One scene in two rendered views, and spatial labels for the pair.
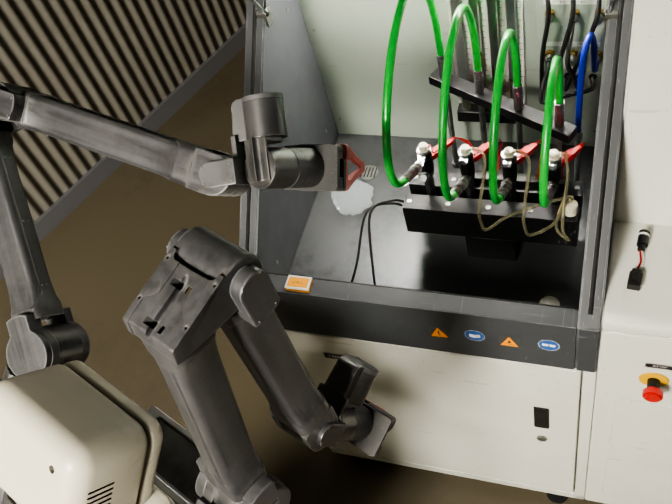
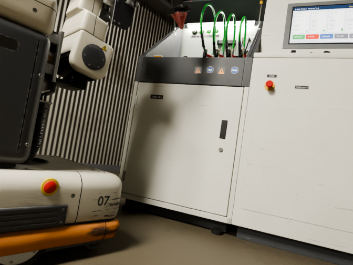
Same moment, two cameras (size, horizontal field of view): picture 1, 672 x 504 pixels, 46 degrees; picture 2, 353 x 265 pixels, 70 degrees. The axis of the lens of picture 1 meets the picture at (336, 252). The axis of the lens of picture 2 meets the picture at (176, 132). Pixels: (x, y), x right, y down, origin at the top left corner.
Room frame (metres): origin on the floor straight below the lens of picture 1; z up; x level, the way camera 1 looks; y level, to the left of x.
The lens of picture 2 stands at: (-0.61, 0.20, 0.40)
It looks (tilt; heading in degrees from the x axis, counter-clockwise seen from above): 4 degrees up; 349
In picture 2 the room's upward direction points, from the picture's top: 9 degrees clockwise
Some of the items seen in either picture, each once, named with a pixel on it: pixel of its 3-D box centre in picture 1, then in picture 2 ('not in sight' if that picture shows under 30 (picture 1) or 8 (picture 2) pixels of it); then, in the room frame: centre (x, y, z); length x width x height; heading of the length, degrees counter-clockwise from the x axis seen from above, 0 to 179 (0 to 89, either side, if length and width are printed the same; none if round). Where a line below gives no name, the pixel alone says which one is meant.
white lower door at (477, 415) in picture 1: (435, 416); (178, 142); (0.81, -0.09, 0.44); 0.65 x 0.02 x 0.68; 58
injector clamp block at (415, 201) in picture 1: (493, 217); not in sight; (0.97, -0.32, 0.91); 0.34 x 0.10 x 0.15; 58
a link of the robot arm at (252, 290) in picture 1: (270, 357); not in sight; (0.52, 0.12, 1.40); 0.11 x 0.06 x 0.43; 36
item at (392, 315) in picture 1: (413, 319); (190, 71); (0.83, -0.10, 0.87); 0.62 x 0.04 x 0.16; 58
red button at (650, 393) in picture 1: (653, 388); (269, 84); (0.55, -0.46, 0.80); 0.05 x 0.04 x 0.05; 58
